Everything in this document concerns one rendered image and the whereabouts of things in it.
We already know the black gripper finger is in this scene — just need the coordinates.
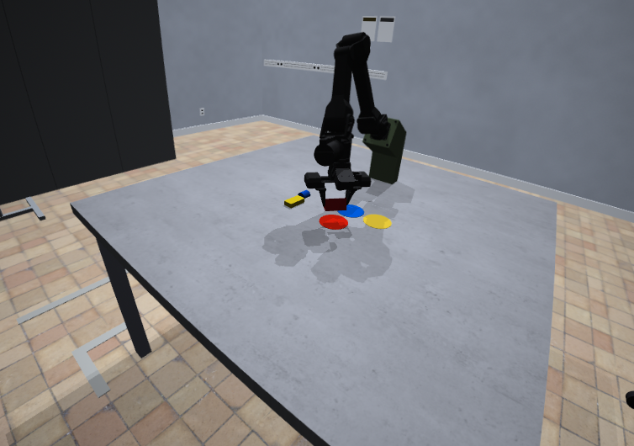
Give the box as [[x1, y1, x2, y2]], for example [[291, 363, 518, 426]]
[[315, 188, 326, 207], [346, 186, 362, 206]]

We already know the red circle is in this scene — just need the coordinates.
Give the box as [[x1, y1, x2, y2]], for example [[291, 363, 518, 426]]
[[320, 215, 348, 230]]

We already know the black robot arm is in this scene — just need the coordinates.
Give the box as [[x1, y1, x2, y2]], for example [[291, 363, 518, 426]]
[[314, 32, 390, 191]]

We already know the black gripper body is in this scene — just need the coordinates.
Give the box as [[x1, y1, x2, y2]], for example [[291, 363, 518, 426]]
[[304, 158, 371, 188]]

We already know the yellow block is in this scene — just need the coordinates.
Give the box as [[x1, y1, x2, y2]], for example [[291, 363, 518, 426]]
[[284, 195, 304, 208]]

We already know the yellow circle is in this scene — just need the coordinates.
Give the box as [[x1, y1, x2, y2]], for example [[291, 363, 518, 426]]
[[363, 215, 392, 229]]

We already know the blue circle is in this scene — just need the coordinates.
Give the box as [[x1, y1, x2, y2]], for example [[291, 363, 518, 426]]
[[337, 204, 364, 218]]

